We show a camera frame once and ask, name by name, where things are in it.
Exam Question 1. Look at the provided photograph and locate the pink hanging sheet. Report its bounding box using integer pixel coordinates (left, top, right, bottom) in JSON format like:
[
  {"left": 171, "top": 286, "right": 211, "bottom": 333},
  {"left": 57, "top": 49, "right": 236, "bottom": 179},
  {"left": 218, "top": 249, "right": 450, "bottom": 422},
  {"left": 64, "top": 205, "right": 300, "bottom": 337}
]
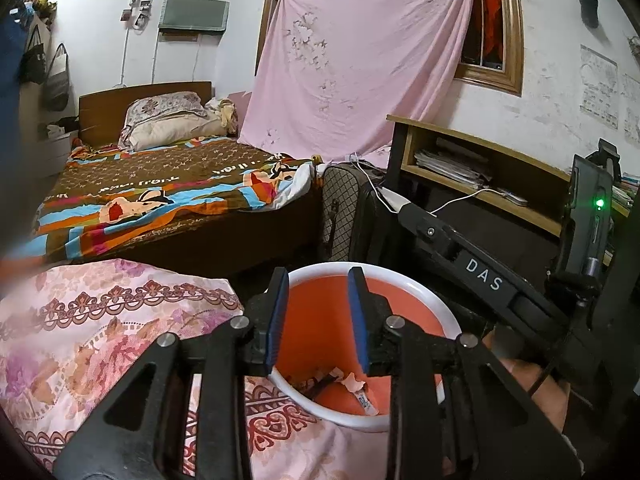
[{"left": 240, "top": 0, "right": 473, "bottom": 167}]

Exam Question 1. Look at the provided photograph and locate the red white plastic bin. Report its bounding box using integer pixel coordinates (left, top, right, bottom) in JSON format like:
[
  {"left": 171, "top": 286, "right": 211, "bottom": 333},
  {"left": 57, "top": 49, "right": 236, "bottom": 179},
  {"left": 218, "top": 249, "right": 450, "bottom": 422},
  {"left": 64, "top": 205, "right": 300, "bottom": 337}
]
[{"left": 269, "top": 261, "right": 461, "bottom": 432}]

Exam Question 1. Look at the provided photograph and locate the red hanging cloth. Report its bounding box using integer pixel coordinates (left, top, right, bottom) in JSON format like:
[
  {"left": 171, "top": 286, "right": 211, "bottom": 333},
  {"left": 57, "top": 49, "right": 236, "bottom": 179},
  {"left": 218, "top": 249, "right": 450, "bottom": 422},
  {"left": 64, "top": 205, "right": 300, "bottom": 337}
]
[{"left": 482, "top": 0, "right": 503, "bottom": 66}]

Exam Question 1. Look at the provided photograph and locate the pink floral bedspread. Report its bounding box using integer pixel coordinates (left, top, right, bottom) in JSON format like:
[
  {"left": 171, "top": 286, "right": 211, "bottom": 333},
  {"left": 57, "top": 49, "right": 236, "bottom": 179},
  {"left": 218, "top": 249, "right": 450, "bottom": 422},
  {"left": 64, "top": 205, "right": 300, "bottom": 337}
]
[{"left": 1, "top": 259, "right": 387, "bottom": 479}]

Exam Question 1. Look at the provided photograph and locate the green wall panel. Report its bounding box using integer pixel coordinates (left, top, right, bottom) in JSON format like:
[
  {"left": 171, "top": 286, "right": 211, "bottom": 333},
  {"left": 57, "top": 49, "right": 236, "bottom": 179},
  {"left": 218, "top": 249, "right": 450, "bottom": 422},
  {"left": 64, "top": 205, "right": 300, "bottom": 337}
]
[{"left": 158, "top": 0, "right": 230, "bottom": 34}]

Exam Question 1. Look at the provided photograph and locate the white cable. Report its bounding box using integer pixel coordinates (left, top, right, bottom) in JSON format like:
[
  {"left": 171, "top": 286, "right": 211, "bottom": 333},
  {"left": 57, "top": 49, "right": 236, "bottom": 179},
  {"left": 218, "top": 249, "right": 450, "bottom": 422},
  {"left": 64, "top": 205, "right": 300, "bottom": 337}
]
[{"left": 349, "top": 154, "right": 501, "bottom": 216}]

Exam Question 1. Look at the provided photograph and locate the black handbag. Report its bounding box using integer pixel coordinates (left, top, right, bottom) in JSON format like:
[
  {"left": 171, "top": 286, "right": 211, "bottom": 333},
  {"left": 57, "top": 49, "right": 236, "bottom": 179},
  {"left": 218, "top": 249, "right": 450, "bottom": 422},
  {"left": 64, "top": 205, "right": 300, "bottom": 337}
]
[{"left": 18, "top": 25, "right": 47, "bottom": 84}]

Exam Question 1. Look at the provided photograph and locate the wooden desk shelf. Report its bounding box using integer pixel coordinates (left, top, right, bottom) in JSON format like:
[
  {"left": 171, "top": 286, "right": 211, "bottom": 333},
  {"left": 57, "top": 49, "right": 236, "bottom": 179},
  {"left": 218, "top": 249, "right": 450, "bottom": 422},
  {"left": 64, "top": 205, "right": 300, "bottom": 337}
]
[{"left": 385, "top": 114, "right": 632, "bottom": 241}]

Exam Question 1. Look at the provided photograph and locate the grey white handbag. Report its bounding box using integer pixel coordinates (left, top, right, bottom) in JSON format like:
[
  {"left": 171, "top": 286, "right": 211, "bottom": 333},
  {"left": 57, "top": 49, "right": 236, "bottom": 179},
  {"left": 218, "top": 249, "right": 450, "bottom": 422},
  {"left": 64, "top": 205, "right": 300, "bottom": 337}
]
[{"left": 41, "top": 44, "right": 70, "bottom": 112}]

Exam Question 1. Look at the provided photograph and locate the black checkered suitcase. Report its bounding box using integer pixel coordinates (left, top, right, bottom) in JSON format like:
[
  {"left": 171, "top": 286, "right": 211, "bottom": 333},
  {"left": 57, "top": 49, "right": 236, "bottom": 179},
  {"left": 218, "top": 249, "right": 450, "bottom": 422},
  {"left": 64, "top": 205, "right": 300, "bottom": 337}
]
[{"left": 321, "top": 160, "right": 390, "bottom": 264}]

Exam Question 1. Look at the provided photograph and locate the stack of papers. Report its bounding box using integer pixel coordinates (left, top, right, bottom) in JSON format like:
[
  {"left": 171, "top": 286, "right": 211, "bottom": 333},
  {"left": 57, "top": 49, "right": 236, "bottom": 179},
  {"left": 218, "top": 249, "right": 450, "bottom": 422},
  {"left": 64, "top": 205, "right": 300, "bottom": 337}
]
[{"left": 414, "top": 150, "right": 528, "bottom": 206}]

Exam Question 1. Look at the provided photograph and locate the cream pillow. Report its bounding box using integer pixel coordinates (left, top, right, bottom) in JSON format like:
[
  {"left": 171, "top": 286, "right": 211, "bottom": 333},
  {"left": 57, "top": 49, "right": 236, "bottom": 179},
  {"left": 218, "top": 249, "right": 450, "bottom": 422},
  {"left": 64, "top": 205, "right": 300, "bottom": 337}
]
[{"left": 118, "top": 113, "right": 238, "bottom": 152}]

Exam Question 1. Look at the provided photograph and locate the white nightstand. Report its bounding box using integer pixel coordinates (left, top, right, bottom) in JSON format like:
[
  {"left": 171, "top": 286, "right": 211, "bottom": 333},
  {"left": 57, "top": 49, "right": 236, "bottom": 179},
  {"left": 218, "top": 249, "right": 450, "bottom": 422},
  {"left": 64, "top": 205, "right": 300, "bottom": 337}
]
[{"left": 36, "top": 131, "right": 78, "bottom": 178}]

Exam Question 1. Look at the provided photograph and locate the blue fabric wardrobe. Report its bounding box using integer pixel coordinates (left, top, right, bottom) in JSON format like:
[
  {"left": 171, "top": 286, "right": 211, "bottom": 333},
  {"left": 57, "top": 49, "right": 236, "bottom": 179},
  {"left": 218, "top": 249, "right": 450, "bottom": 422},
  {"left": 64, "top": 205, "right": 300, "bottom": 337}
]
[{"left": 0, "top": 13, "right": 28, "bottom": 255}]

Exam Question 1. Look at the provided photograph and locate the wooden headboard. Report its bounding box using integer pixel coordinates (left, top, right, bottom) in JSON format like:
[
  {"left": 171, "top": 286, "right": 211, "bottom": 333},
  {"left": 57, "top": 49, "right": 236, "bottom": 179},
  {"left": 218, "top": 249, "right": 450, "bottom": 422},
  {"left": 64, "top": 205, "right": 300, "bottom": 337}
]
[{"left": 78, "top": 81, "right": 214, "bottom": 148}]

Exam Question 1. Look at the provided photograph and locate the colourful cartoon blanket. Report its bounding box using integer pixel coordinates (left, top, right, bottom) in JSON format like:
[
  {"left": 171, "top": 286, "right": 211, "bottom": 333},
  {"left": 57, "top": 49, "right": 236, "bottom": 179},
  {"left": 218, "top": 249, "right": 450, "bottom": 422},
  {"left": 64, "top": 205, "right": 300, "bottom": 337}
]
[{"left": 8, "top": 136, "right": 316, "bottom": 264}]

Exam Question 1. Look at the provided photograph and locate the right hand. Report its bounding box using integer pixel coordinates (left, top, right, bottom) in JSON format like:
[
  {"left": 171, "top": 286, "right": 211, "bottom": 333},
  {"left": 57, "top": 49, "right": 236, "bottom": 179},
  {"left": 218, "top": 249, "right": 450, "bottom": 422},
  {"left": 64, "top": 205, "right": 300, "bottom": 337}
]
[{"left": 496, "top": 354, "right": 570, "bottom": 432}]

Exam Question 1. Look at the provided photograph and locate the white tissue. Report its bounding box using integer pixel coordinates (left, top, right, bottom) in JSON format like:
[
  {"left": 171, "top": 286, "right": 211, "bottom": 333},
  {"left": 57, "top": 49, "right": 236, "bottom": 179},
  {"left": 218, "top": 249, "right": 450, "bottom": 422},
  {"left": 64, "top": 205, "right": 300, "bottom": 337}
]
[{"left": 341, "top": 373, "right": 366, "bottom": 393}]

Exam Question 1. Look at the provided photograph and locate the floral pillow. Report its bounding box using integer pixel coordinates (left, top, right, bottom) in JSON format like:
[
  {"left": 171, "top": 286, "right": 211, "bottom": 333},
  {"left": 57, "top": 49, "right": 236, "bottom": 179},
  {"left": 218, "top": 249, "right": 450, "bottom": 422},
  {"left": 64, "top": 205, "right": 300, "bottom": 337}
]
[{"left": 124, "top": 91, "right": 207, "bottom": 128}]

